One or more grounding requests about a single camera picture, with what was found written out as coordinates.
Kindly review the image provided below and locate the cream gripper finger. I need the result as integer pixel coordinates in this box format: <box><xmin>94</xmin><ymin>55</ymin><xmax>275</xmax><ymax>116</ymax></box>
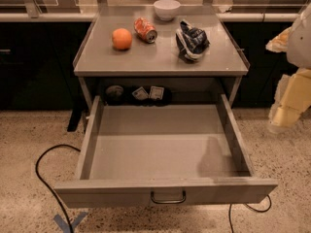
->
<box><xmin>265</xmin><ymin>27</ymin><xmax>291</xmax><ymax>52</ymax></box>
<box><xmin>268</xmin><ymin>68</ymin><xmax>311</xmax><ymax>134</ymax></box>

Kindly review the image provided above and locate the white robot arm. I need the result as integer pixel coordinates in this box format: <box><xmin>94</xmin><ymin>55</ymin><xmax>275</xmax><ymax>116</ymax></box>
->
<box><xmin>265</xmin><ymin>5</ymin><xmax>311</xmax><ymax>133</ymax></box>

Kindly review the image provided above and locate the grey cabinet with top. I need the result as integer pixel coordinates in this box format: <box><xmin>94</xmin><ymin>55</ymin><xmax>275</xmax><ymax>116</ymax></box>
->
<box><xmin>74</xmin><ymin>5</ymin><xmax>249</xmax><ymax>106</ymax></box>

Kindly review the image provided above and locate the open grey top drawer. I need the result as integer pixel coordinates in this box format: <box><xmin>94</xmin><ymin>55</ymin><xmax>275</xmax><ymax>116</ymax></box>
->
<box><xmin>54</xmin><ymin>95</ymin><xmax>278</xmax><ymax>208</ymax></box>

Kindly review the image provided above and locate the white bowl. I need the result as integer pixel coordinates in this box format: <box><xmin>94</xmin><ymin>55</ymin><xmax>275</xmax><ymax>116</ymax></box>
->
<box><xmin>154</xmin><ymin>0</ymin><xmax>181</xmax><ymax>21</ymax></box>

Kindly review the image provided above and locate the right white tag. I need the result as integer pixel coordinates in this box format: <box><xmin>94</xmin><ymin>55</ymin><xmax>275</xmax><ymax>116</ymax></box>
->
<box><xmin>149</xmin><ymin>86</ymin><xmax>164</xmax><ymax>100</ymax></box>

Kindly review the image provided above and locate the white tag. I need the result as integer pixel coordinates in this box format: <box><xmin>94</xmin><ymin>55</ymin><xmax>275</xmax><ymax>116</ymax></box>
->
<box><xmin>132</xmin><ymin>86</ymin><xmax>149</xmax><ymax>101</ymax></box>
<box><xmin>149</xmin><ymin>86</ymin><xmax>164</xmax><ymax>100</ymax></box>

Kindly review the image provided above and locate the red soda can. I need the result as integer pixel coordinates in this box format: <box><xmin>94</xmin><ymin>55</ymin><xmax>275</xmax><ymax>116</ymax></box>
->
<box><xmin>134</xmin><ymin>17</ymin><xmax>157</xmax><ymax>44</ymax></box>

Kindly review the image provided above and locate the left white tag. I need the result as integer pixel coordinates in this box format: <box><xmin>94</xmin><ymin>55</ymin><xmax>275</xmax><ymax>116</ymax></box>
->
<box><xmin>132</xmin><ymin>86</ymin><xmax>149</xmax><ymax>101</ymax></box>

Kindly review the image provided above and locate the orange fruit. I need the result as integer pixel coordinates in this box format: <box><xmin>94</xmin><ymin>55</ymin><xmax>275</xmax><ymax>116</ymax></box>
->
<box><xmin>112</xmin><ymin>28</ymin><xmax>132</xmax><ymax>50</ymax></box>

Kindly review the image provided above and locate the round grey object in cabinet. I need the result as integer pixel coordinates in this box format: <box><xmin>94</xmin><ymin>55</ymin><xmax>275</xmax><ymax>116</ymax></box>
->
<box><xmin>105</xmin><ymin>85</ymin><xmax>124</xmax><ymax>102</ymax></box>

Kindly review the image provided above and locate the blue tape cross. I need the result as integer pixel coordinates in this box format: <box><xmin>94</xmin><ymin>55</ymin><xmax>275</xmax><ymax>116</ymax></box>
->
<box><xmin>53</xmin><ymin>212</ymin><xmax>87</xmax><ymax>233</ymax></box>

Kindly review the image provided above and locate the black cable on right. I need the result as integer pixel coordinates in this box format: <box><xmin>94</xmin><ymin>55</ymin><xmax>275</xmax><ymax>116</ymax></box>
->
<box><xmin>227</xmin><ymin>194</ymin><xmax>272</xmax><ymax>233</ymax></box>

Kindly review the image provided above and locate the black cable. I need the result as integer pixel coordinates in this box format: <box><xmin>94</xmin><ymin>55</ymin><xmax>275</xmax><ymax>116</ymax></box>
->
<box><xmin>34</xmin><ymin>144</ymin><xmax>82</xmax><ymax>233</ymax></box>
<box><xmin>227</xmin><ymin>194</ymin><xmax>272</xmax><ymax>233</ymax></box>

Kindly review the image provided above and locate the dark metal drawer handle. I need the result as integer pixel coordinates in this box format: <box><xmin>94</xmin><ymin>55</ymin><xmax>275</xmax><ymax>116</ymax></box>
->
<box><xmin>150</xmin><ymin>191</ymin><xmax>187</xmax><ymax>205</ymax></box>

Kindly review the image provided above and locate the black cable on left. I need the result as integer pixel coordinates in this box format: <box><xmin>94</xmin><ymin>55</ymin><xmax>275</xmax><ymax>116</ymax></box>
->
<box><xmin>34</xmin><ymin>144</ymin><xmax>82</xmax><ymax>233</ymax></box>

